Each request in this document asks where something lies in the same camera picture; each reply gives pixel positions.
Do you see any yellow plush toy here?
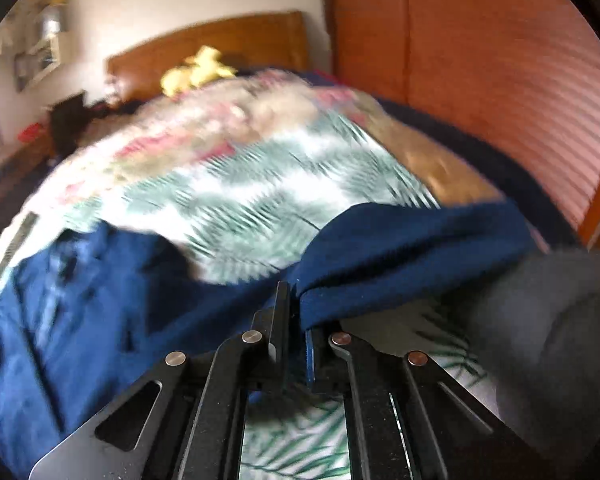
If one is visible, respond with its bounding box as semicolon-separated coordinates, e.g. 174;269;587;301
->
160;46;237;98

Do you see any wooden louvred wardrobe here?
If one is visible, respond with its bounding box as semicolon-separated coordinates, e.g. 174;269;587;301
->
325;0;600;247

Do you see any palm leaf bed sheet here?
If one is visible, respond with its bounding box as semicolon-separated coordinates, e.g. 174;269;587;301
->
0;109;502;480

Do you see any wooden headboard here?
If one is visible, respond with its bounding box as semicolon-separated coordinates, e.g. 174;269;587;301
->
104;8;311;106

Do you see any navy blue suit jacket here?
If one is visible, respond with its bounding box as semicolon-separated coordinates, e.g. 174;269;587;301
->
0;202;534;479

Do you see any red bowl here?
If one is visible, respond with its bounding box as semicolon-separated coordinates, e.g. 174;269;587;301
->
17;122;45;143

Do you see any dark grey garment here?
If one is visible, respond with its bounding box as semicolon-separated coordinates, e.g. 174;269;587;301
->
468;249;600;466

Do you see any floral quilt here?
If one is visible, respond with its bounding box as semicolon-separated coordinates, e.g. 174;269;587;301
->
41;68;386;202

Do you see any white wall shelf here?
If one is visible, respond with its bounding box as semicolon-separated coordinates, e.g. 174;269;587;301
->
0;0;72;93

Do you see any wooden chair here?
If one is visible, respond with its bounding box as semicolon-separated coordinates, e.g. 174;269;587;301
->
48;91;91;159

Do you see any wooden desk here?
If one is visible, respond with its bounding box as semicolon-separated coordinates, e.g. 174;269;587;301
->
0;129;54;235

